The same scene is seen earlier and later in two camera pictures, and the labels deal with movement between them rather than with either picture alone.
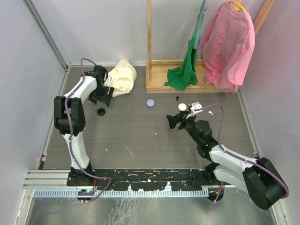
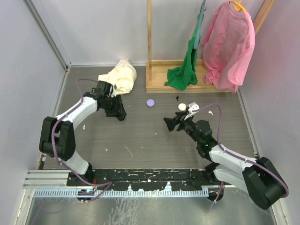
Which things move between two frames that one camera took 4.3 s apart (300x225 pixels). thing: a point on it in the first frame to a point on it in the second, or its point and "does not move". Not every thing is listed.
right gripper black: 173,120 does not move
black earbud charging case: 101,111 to 121,117
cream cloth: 121,77 does not move
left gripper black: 93,98 to 118,109
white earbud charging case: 182,107 does not move
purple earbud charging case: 150,103 does not move
